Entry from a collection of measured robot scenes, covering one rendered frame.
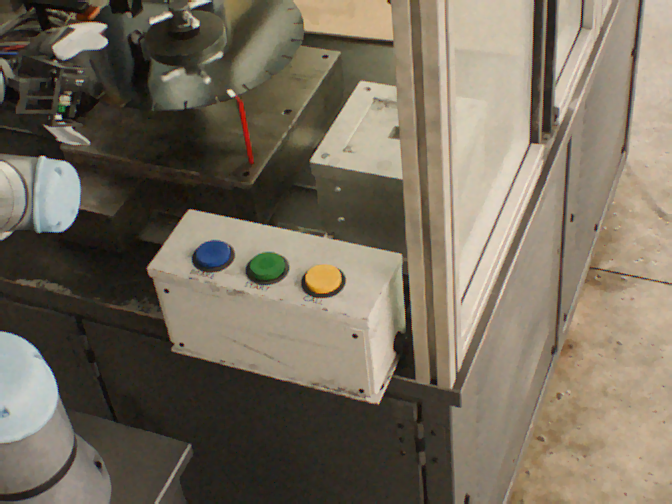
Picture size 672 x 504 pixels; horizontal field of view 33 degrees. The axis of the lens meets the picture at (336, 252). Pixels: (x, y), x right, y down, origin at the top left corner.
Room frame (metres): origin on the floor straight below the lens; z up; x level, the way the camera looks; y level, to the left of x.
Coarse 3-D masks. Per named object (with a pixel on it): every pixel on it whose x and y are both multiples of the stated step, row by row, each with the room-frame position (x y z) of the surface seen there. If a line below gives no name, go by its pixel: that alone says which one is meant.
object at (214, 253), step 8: (216, 240) 0.99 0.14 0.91; (200, 248) 0.98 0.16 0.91; (208, 248) 0.98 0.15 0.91; (216, 248) 0.98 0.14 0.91; (224, 248) 0.97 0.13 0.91; (200, 256) 0.97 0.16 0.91; (208, 256) 0.96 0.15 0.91; (216, 256) 0.96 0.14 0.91; (224, 256) 0.96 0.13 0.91; (200, 264) 0.96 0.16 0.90; (208, 264) 0.95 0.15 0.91; (216, 264) 0.95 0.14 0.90
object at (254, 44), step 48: (144, 0) 1.48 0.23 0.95; (192, 0) 1.46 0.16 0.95; (240, 0) 1.45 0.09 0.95; (288, 0) 1.43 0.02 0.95; (144, 48) 1.35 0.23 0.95; (240, 48) 1.32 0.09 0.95; (288, 48) 1.31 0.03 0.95; (96, 96) 1.25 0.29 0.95; (144, 96) 1.24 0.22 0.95; (192, 96) 1.23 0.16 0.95
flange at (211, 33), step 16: (208, 16) 1.40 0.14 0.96; (160, 32) 1.37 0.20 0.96; (176, 32) 1.35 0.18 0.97; (192, 32) 1.35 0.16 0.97; (208, 32) 1.36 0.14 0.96; (224, 32) 1.36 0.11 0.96; (160, 48) 1.33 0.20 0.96; (176, 48) 1.33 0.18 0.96; (192, 48) 1.32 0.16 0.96; (208, 48) 1.32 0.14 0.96
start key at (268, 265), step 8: (256, 256) 0.95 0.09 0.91; (264, 256) 0.95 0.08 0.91; (272, 256) 0.95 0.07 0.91; (280, 256) 0.95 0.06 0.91; (256, 264) 0.94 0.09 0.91; (264, 264) 0.94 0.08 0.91; (272, 264) 0.94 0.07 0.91; (280, 264) 0.94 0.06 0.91; (256, 272) 0.93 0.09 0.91; (264, 272) 0.93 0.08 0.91; (272, 272) 0.93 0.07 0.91; (280, 272) 0.93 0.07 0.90
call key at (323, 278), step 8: (320, 264) 0.93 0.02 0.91; (328, 264) 0.93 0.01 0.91; (312, 272) 0.92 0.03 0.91; (320, 272) 0.92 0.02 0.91; (328, 272) 0.91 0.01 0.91; (336, 272) 0.91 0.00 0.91; (312, 280) 0.90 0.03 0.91; (320, 280) 0.90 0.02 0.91; (328, 280) 0.90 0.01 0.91; (336, 280) 0.90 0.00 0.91; (312, 288) 0.89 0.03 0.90; (320, 288) 0.89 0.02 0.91; (328, 288) 0.89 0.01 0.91; (336, 288) 0.89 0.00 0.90
